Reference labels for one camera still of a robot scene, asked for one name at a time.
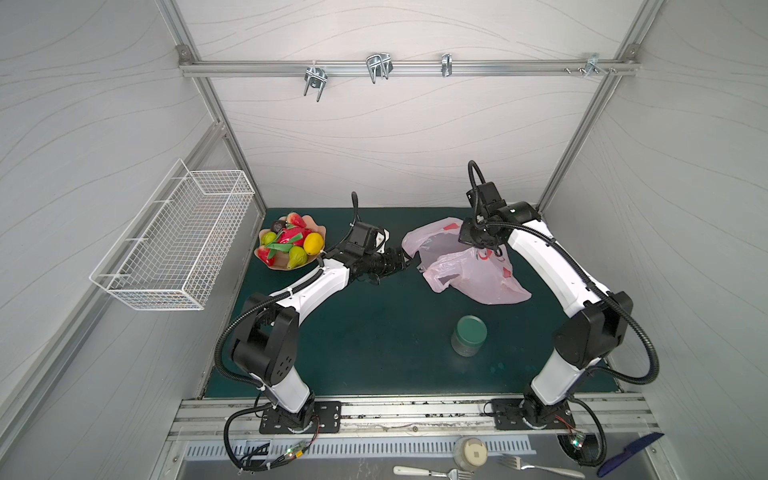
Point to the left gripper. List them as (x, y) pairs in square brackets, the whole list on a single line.
[(390, 266)]

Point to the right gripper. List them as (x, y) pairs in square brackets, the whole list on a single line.
[(480, 238)]

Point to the pink plastic bag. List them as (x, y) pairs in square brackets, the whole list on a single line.
[(445, 262)]

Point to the yellow-green pear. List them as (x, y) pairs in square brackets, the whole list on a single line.
[(297, 257)]

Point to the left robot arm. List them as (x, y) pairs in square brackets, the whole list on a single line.
[(265, 340)]

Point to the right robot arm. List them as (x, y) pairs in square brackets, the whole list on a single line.
[(593, 328)]

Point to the clear jar green lid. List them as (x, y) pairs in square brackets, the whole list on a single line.
[(469, 335)]

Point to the pink fruit bowl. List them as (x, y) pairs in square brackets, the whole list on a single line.
[(282, 258)]

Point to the red dragon fruit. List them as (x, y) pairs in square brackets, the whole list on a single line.
[(288, 238)]

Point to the dark passion fruit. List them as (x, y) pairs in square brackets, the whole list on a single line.
[(277, 226)]

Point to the green round fruit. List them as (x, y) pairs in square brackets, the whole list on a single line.
[(268, 238)]

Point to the metal hook clamp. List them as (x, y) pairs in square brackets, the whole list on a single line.
[(315, 79), (446, 65), (379, 65), (591, 67)]

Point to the silver fork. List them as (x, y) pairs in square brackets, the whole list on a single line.
[(517, 463)]

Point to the blue knife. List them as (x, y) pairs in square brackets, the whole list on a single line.
[(627, 453)]

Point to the white vent strip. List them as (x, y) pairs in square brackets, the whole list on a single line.
[(369, 447)]

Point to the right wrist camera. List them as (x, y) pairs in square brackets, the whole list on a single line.
[(487, 201)]

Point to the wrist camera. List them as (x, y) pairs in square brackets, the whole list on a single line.
[(487, 201), (366, 239)]

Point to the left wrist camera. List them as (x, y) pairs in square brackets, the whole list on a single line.
[(366, 239)]

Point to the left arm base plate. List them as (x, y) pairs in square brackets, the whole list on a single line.
[(315, 416)]

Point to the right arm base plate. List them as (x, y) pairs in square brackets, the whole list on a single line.
[(510, 414)]

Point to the white handled fork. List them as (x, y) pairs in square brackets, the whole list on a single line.
[(453, 474)]

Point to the white wire basket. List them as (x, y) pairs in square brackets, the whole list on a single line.
[(171, 253)]

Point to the metal crossbar rail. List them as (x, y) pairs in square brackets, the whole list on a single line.
[(401, 68)]

